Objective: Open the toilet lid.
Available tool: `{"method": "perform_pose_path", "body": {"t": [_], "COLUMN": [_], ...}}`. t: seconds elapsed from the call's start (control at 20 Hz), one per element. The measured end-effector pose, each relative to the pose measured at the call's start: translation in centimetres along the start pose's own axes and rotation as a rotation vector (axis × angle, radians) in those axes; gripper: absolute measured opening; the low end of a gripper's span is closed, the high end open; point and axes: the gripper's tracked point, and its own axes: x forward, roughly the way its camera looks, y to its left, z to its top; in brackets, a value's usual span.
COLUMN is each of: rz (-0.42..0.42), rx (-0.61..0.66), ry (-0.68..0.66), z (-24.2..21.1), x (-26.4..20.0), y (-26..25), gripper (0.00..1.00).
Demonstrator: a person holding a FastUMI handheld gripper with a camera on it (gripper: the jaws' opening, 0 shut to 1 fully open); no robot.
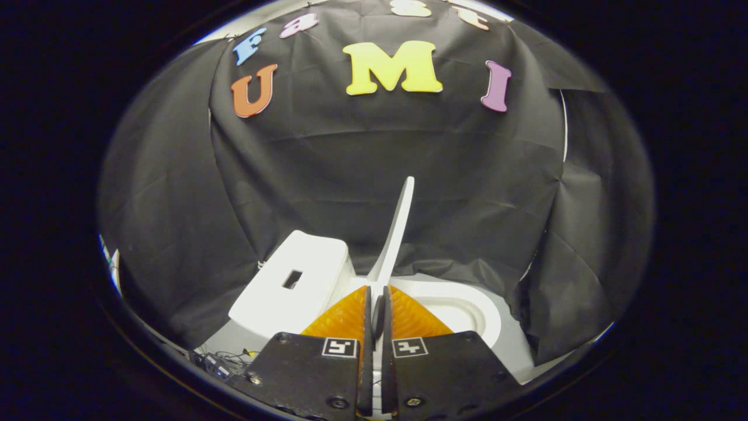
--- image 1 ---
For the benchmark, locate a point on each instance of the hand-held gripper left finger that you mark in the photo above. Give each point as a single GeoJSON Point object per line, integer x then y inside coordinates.
{"type": "Point", "coordinates": [310, 377]}

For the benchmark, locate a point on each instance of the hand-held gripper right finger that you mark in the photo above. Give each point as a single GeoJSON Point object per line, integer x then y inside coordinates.
{"type": "Point", "coordinates": [444, 374]}

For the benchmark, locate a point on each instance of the white toilet lid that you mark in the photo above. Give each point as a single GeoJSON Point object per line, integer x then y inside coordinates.
{"type": "Point", "coordinates": [397, 234]}

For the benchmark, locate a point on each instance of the white toilet bowl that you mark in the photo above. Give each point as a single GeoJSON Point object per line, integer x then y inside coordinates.
{"type": "Point", "coordinates": [467, 310]}

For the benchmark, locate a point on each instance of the white toilet tank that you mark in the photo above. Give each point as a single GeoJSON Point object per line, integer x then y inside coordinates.
{"type": "Point", "coordinates": [292, 280]}

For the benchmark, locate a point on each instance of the small black device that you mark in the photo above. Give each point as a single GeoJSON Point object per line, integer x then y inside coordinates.
{"type": "Point", "coordinates": [217, 367]}

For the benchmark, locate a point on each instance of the black backdrop cloth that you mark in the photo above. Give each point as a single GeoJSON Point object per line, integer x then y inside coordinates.
{"type": "Point", "coordinates": [350, 164]}

